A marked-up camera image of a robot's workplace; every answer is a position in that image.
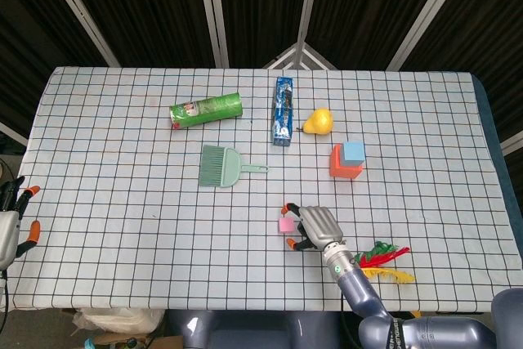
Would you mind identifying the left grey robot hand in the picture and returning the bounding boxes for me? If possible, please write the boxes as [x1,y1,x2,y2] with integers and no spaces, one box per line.
[0,175,42,271]

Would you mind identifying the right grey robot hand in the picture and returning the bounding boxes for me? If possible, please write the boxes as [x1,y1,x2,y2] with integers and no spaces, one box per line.
[281,201,345,253]

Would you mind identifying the blue foam cube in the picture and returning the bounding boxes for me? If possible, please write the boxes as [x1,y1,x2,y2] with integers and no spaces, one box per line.
[342,141,366,164]

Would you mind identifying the mint green hand brush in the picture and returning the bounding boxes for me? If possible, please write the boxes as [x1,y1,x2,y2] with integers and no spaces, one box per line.
[198,144,270,190]

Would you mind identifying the large orange foam cube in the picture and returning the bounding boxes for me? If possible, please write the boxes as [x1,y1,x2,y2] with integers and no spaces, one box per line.
[329,144,364,181]

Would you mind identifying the colourful feather shuttlecock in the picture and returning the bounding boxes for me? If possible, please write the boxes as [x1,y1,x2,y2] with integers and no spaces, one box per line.
[353,241,416,285]

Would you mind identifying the yellow toy pear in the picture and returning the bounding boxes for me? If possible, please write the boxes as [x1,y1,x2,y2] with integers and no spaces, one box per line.
[302,107,334,136]

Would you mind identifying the white black-grid tablecloth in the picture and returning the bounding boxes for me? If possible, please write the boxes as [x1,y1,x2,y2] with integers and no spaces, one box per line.
[7,65,523,312]

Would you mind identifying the long blue cardboard box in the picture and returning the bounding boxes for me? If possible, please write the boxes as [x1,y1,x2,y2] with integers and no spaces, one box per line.
[271,75,296,147]

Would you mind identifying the grey robot torso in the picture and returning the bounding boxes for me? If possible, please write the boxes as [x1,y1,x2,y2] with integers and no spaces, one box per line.
[166,308,363,349]

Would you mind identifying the white plastic bag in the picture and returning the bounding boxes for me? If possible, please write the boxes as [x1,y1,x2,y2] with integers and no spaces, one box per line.
[72,306,167,340]

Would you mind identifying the green cylindrical snack can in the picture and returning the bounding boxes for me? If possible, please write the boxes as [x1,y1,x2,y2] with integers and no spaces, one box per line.
[168,92,244,131]

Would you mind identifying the white triangular screen foot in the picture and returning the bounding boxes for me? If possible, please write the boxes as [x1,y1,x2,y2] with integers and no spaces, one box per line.
[263,41,337,71]

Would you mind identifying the brown cardboard box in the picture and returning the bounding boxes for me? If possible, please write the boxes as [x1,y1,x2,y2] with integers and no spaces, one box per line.
[93,334,185,349]

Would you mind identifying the dark blue table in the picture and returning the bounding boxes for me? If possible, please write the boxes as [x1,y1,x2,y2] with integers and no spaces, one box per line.
[472,73,523,219]

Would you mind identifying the black fabric screen panel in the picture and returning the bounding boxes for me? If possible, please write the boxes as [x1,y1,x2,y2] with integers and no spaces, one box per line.
[0,0,111,154]
[306,0,454,71]
[400,0,523,141]
[214,0,314,68]
[55,0,217,68]

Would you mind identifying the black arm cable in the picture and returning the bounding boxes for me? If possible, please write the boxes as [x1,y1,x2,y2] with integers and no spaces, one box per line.
[0,269,11,313]

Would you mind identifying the white low frame bar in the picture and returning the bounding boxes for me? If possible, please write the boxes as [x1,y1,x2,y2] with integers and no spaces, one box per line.
[500,135,523,157]
[0,121,29,146]

